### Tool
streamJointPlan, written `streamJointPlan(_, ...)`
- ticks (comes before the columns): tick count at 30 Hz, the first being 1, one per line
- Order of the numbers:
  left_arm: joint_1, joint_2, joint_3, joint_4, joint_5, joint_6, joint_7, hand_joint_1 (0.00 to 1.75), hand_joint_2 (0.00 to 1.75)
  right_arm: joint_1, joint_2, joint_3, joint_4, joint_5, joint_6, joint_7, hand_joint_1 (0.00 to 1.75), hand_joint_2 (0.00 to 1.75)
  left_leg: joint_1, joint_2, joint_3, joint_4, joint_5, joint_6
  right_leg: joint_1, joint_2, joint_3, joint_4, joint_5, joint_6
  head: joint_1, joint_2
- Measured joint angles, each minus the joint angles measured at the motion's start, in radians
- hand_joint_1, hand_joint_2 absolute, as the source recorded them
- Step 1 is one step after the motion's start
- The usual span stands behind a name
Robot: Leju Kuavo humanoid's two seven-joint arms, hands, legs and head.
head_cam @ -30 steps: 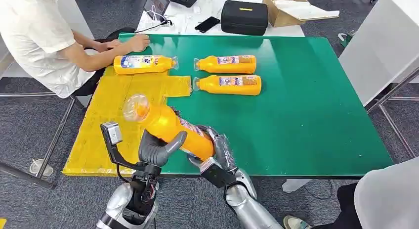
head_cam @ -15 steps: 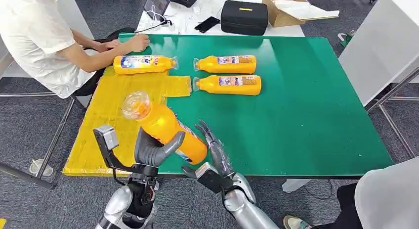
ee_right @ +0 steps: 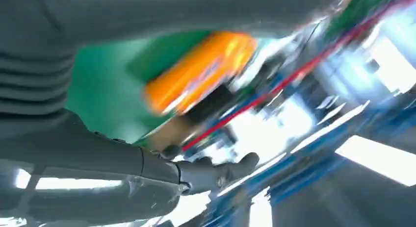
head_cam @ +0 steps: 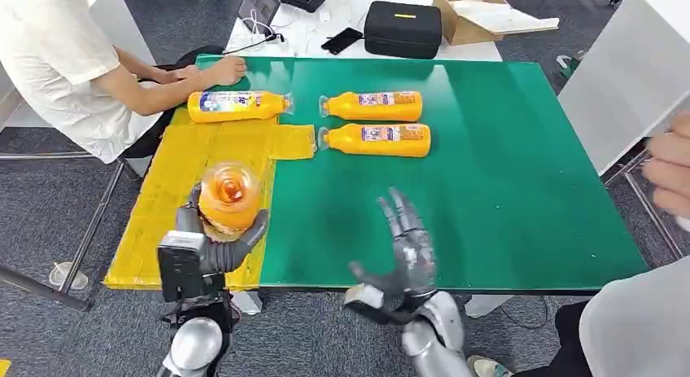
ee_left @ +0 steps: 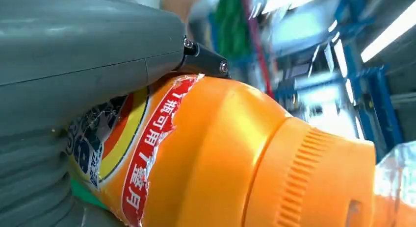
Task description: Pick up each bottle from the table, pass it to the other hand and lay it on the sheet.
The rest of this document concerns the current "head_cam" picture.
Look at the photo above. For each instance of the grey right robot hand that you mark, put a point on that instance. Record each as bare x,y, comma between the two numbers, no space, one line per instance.
415,261

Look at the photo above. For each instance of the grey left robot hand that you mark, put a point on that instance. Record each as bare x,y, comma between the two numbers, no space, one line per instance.
229,256

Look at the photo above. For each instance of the orange drink bottle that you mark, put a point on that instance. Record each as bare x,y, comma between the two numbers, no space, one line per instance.
226,113
377,146
229,202
377,111

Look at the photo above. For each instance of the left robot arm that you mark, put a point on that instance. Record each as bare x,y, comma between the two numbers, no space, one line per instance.
196,342

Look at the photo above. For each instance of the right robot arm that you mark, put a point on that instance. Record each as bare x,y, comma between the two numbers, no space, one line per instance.
436,337

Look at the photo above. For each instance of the white table leg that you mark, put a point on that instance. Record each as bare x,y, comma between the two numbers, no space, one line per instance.
485,307
248,303

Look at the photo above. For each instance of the yellow sheet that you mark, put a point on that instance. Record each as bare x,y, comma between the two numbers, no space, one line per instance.
172,175

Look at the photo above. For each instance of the person's shoe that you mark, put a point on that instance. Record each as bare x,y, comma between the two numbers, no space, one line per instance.
485,368

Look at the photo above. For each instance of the green table mat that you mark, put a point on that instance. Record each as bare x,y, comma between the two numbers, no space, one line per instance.
512,175

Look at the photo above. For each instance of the clear plastic cup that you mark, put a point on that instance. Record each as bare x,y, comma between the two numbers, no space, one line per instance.
56,277

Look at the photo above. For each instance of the person's right hand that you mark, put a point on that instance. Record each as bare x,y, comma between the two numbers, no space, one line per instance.
229,70

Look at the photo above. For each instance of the standing person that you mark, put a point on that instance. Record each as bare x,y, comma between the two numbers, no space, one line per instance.
636,331

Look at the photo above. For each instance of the black carry case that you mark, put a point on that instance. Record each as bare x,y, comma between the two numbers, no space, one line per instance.
403,29

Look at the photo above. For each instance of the black smartphone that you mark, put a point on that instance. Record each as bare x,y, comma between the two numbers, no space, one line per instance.
342,40

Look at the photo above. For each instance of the cardboard box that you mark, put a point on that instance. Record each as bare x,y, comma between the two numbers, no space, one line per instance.
448,18

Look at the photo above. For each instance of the green white small object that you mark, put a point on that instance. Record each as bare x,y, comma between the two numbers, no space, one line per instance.
569,64

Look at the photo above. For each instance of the seated person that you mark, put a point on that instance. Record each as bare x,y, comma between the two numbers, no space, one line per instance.
54,67

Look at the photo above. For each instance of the white foam sheet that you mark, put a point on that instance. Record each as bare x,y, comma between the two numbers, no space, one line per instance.
504,16

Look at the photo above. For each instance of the standing person's hand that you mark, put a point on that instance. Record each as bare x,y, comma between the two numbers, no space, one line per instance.
668,169

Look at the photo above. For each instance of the white side table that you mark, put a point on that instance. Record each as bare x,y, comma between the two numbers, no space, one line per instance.
620,78

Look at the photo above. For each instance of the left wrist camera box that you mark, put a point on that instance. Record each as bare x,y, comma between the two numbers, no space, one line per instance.
180,266

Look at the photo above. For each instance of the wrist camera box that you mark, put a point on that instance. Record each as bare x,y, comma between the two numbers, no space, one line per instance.
364,299
180,266

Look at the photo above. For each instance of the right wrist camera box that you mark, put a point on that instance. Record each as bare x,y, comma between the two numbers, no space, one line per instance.
364,299

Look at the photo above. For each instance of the metal floor frame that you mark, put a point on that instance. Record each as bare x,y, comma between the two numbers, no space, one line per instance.
89,229

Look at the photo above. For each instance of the metal side table frame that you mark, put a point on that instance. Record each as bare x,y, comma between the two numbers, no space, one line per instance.
652,213

